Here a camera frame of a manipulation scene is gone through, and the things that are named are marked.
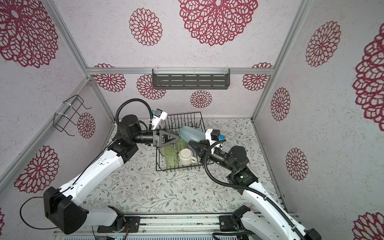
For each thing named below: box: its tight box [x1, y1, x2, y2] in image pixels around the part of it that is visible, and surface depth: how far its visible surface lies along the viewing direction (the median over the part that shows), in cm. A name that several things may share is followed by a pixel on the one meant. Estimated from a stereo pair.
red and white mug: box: [179, 148, 197, 166], surface depth 90 cm
